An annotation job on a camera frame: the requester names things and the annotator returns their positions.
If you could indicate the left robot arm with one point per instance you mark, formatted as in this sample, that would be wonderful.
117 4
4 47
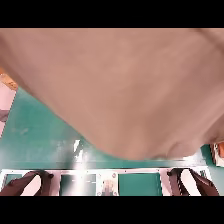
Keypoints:
26 184

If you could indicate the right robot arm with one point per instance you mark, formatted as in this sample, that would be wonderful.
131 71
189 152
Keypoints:
190 182

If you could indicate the silver frame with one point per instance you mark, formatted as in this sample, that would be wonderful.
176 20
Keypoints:
106 181

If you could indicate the brown garment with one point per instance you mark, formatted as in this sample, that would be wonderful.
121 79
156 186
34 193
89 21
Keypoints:
126 86

